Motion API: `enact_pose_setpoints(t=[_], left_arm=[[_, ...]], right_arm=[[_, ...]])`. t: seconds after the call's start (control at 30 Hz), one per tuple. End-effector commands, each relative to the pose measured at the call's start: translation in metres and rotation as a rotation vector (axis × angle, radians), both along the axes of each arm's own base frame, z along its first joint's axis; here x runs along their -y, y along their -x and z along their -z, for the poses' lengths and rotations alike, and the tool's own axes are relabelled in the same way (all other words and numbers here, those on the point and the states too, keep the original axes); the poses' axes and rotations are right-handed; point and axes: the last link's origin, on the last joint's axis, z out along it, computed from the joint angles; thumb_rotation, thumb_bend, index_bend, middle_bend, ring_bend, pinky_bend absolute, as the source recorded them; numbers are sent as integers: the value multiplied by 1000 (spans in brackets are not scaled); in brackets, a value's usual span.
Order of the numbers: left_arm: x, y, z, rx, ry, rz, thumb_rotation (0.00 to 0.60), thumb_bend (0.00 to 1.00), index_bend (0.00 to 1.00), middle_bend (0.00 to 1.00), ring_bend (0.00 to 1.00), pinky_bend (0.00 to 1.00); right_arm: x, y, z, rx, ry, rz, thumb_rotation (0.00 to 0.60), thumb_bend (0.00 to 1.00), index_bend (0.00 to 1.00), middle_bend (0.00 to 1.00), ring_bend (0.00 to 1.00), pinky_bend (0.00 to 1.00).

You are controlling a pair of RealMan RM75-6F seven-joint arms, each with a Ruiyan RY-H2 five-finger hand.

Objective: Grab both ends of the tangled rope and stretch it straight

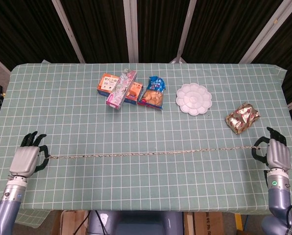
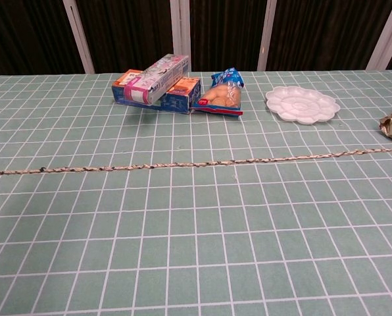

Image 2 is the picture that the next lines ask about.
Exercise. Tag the long pink floral box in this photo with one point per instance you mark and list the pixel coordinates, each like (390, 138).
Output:
(163, 70)

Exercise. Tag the orange and blue carton box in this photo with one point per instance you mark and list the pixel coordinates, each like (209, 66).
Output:
(179, 98)

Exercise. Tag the green white-grid tablecloth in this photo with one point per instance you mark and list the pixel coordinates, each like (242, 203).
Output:
(281, 214)

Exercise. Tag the black pleated curtain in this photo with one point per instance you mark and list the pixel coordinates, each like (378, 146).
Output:
(133, 33)

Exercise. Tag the blue biscuit snack bag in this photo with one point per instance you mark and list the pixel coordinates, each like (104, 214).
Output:
(220, 93)

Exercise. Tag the white frame post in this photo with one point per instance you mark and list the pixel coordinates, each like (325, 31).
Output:
(385, 36)
(266, 33)
(79, 42)
(179, 33)

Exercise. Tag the white flower-shaped paint palette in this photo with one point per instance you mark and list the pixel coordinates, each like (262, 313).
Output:
(301, 105)

